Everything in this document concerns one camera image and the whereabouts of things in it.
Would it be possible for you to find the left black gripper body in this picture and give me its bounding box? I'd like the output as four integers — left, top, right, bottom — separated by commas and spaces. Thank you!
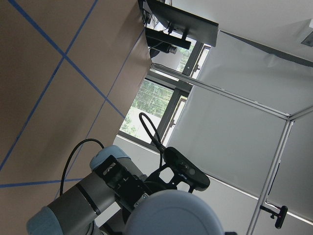
94, 154, 157, 215

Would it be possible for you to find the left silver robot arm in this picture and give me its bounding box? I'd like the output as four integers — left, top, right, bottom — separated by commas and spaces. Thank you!
26, 145, 224, 235

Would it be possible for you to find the black monitor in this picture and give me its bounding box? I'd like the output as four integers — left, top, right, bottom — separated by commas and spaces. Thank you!
147, 0, 219, 47

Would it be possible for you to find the black side webcam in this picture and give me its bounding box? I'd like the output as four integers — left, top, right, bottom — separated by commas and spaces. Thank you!
260, 205, 288, 229

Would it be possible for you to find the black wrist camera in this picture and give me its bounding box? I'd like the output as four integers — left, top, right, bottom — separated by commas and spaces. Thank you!
163, 147, 210, 192

